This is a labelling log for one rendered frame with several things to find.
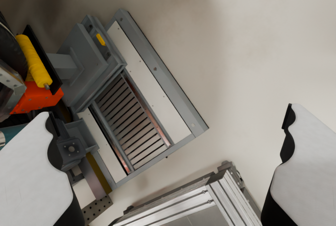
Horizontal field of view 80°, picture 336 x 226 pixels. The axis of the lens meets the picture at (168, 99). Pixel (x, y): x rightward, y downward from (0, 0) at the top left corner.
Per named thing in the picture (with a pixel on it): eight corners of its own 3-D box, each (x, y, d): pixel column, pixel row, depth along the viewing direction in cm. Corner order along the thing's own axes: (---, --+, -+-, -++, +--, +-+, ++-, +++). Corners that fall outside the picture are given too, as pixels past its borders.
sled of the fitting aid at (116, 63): (98, 17, 122) (84, 13, 114) (128, 64, 116) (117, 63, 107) (60, 69, 145) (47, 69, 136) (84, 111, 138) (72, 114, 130)
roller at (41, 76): (27, 30, 90) (13, 28, 85) (57, 83, 84) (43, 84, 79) (23, 39, 92) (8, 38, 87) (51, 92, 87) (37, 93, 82)
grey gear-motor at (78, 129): (78, 93, 139) (22, 100, 108) (108, 146, 131) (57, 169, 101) (66, 108, 147) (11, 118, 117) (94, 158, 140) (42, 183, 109)
